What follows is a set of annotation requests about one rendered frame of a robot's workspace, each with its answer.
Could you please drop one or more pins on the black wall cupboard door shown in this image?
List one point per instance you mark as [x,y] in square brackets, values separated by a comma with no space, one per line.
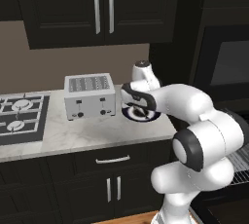
[61,7]
[142,7]

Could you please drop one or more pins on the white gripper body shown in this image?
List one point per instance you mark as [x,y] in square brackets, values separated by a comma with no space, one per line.
[146,85]

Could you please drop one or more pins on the black base cupboard run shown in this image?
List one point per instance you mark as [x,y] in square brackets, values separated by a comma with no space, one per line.
[26,192]

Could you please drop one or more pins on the black oven door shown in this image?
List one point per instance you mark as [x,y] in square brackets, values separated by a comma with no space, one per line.
[227,211]

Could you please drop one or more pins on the black drawer front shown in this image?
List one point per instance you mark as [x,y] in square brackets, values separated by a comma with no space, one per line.
[136,155]

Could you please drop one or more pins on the metal oven rack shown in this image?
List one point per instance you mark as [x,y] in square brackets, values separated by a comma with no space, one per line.
[241,168]

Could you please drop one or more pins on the black base cupboard door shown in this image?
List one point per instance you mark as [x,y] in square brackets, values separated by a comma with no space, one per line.
[136,189]
[84,198]

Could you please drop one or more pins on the black gas hob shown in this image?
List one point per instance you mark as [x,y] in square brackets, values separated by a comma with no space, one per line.
[19,117]

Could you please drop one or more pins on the silver toaster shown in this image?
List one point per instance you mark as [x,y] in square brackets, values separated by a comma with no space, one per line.
[89,101]

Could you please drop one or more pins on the blue and white plate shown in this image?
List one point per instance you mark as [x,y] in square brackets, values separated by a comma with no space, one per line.
[142,115]

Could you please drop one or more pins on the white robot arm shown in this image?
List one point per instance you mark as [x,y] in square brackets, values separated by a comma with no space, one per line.
[194,111]

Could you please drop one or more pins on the black built-in oven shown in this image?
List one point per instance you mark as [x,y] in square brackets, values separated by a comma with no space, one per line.
[227,62]

